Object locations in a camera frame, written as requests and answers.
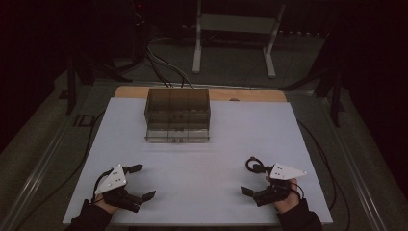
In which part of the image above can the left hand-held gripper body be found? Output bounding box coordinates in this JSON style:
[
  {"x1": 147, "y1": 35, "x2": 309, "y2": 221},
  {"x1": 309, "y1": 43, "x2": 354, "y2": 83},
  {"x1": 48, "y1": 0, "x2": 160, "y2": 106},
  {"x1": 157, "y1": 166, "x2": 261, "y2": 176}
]
[{"x1": 94, "y1": 163, "x2": 144, "y2": 214}]

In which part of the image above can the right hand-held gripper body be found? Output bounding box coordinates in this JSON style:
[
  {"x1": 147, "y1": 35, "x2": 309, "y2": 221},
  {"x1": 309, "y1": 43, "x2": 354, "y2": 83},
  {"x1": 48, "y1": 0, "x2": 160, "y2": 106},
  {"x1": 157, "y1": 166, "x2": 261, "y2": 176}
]
[{"x1": 252, "y1": 163, "x2": 308, "y2": 208}]

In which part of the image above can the person's left hand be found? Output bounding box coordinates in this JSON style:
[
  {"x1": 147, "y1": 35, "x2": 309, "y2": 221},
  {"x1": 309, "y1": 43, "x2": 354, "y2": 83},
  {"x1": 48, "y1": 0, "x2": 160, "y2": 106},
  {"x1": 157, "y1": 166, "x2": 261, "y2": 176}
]
[{"x1": 92, "y1": 193, "x2": 120, "y2": 215}]

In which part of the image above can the person's right hand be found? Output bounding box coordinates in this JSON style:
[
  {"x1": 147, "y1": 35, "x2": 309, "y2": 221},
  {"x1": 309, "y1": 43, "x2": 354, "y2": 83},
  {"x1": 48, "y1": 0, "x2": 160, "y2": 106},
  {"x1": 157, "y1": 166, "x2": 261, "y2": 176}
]
[{"x1": 265, "y1": 175, "x2": 301, "y2": 215}]

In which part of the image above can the white table sheet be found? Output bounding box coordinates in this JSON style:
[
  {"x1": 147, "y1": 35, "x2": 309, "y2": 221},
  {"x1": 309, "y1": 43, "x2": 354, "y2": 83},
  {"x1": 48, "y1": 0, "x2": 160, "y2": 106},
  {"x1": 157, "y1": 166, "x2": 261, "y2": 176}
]
[{"x1": 62, "y1": 97, "x2": 334, "y2": 226}]

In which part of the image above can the dark transparent drawer organiser box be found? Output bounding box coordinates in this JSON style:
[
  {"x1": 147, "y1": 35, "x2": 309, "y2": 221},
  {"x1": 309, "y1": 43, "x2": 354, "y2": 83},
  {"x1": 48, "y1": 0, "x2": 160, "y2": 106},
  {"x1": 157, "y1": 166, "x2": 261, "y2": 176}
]
[{"x1": 143, "y1": 88, "x2": 212, "y2": 144}]

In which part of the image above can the wooden table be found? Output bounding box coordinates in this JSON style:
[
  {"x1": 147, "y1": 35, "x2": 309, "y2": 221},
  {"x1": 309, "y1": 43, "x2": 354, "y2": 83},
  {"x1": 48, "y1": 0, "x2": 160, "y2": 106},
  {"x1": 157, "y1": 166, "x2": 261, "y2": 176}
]
[{"x1": 114, "y1": 85, "x2": 288, "y2": 103}]

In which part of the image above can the black tripod stand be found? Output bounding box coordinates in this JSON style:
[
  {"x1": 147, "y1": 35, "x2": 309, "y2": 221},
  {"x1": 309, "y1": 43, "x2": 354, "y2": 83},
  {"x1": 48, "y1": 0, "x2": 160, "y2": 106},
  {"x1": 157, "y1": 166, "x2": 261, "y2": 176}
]
[
  {"x1": 278, "y1": 62, "x2": 346, "y2": 128},
  {"x1": 64, "y1": 52, "x2": 133, "y2": 116}
]

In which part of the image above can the grey metal stand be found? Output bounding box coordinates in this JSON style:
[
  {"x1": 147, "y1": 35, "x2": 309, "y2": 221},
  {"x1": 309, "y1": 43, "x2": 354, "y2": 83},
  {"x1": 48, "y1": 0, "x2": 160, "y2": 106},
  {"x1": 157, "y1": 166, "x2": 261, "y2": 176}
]
[{"x1": 191, "y1": 0, "x2": 287, "y2": 79}]

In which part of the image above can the black looped cable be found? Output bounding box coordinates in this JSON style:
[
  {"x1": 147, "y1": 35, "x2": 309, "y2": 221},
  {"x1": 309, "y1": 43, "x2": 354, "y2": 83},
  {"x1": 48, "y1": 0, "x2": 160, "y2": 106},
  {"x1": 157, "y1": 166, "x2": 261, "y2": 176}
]
[{"x1": 244, "y1": 156, "x2": 268, "y2": 175}]

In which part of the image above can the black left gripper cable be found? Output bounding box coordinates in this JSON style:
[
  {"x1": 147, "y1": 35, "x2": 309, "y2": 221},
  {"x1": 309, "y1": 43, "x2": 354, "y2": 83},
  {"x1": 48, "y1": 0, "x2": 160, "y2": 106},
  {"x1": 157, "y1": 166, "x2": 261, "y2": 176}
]
[{"x1": 91, "y1": 168, "x2": 114, "y2": 204}]

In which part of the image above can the black floor cable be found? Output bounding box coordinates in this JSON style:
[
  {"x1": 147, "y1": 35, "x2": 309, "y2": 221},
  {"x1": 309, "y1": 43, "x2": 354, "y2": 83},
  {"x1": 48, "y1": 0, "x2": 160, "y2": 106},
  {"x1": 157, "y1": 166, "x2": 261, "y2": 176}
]
[
  {"x1": 297, "y1": 119, "x2": 352, "y2": 231},
  {"x1": 13, "y1": 111, "x2": 105, "y2": 231}
]

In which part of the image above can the grey metal floor rail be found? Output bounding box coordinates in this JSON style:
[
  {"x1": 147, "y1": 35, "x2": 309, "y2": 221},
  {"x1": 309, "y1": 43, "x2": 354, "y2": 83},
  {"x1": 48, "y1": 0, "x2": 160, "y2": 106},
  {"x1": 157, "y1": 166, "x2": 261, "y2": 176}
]
[
  {"x1": 316, "y1": 94, "x2": 408, "y2": 231},
  {"x1": 0, "y1": 95, "x2": 97, "y2": 231}
]

